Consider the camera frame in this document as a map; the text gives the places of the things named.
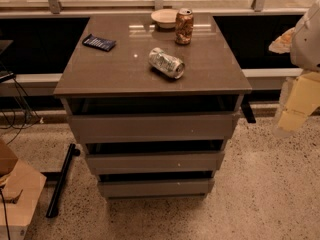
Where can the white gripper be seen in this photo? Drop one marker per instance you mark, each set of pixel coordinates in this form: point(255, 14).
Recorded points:
point(307, 45)

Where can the grey bottom drawer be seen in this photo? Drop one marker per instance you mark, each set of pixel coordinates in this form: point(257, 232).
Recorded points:
point(155, 188)

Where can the grey drawer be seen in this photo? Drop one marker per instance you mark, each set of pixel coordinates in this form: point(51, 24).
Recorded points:
point(148, 128)
point(155, 188)
point(154, 163)

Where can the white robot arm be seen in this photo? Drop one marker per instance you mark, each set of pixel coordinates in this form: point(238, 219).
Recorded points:
point(302, 42)

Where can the grey drawer cabinet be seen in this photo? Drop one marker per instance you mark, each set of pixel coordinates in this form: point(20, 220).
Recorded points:
point(122, 82)

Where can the grey middle drawer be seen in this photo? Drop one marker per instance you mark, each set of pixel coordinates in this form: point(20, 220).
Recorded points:
point(154, 163)

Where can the grey top drawer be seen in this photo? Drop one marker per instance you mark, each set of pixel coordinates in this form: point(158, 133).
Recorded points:
point(148, 128)

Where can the black table leg right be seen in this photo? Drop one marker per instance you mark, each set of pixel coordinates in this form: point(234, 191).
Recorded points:
point(247, 110)

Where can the silver green lying can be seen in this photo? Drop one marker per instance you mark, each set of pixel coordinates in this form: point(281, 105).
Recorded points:
point(170, 66)

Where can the orange upright soda can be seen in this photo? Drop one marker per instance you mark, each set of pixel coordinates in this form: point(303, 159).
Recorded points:
point(184, 26)

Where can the white bowl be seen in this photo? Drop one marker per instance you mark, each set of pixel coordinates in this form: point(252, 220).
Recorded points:
point(165, 18)

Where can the dark blue snack packet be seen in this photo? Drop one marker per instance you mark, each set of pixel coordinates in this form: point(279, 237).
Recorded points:
point(98, 43)

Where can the black metal stand leg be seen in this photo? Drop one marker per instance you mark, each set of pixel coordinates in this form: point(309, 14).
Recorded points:
point(60, 177)

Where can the cardboard box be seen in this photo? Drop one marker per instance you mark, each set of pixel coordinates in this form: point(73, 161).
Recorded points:
point(21, 188)

